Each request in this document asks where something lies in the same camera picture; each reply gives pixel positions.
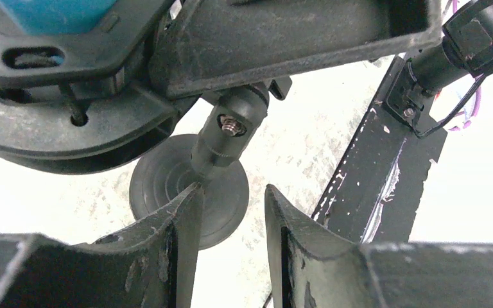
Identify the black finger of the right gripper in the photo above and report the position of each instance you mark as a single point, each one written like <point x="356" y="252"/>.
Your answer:
<point x="216" y="45"/>

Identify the black round-base shock-mount stand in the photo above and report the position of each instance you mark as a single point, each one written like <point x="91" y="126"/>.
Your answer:
<point x="84" y="103"/>

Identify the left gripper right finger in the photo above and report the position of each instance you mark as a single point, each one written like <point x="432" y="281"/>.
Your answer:
<point x="312" y="267"/>

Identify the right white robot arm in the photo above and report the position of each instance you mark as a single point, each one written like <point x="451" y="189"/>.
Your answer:
<point x="468" y="35"/>

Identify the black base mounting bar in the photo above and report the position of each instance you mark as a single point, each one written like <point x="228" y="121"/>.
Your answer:
<point x="375" y="191"/>

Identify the cyan blue microphone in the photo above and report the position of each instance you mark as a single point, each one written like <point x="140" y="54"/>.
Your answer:
<point x="54" y="17"/>

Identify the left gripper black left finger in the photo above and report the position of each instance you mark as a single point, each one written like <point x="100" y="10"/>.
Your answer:
<point x="150" y="263"/>

